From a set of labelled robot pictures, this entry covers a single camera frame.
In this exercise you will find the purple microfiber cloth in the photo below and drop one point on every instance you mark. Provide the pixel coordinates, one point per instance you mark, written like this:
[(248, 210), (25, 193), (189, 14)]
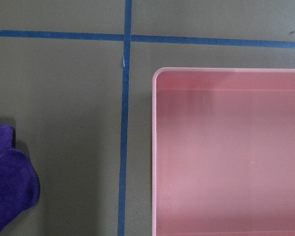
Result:
[(19, 185)]

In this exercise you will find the pink plastic bin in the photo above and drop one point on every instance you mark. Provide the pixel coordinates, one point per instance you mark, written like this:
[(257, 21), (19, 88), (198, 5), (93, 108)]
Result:
[(223, 152)]

